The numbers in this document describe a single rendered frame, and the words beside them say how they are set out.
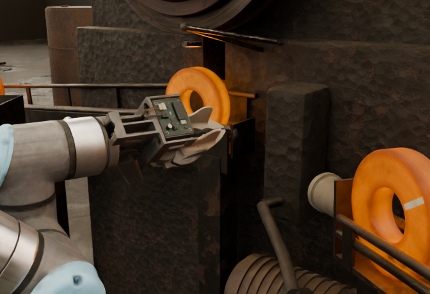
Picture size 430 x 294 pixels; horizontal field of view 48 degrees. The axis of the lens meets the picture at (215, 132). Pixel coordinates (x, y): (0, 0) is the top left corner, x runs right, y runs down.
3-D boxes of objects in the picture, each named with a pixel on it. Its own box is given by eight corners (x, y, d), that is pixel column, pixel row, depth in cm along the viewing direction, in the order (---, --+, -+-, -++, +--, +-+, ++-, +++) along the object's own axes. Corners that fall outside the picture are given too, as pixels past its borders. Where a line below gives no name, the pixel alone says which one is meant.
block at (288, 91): (290, 197, 97) (295, 79, 91) (326, 207, 92) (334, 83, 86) (260, 215, 89) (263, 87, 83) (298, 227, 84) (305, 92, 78)
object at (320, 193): (342, 207, 74) (342, 170, 73) (376, 227, 66) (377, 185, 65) (306, 212, 73) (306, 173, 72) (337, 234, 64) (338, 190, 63)
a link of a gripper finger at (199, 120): (238, 114, 72) (187, 121, 67) (219, 132, 76) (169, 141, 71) (231, 96, 73) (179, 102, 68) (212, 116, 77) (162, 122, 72)
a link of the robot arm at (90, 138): (66, 189, 61) (49, 132, 64) (100, 182, 64) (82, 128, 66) (81, 164, 55) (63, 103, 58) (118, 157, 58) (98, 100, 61)
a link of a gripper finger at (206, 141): (247, 132, 71) (195, 141, 66) (227, 150, 75) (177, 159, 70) (238, 114, 72) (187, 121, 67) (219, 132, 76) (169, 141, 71)
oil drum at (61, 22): (97, 105, 441) (91, 4, 417) (142, 114, 405) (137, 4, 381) (39, 117, 396) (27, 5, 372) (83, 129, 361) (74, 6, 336)
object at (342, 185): (380, 250, 67) (382, 174, 65) (382, 252, 66) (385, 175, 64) (332, 257, 65) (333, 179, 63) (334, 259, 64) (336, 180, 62)
